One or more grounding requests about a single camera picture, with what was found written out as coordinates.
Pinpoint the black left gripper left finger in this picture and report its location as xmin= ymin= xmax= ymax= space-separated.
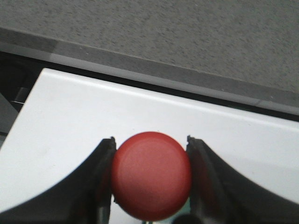
xmin=0 ymin=137 xmax=116 ymax=224

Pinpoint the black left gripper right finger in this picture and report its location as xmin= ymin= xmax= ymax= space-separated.
xmin=186 ymin=136 xmax=299 ymax=224

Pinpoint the red mushroom push button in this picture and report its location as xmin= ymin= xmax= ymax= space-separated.
xmin=111 ymin=132 xmax=192 ymax=221

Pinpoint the grey stone counter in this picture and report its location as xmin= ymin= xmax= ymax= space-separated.
xmin=0 ymin=0 xmax=299 ymax=114

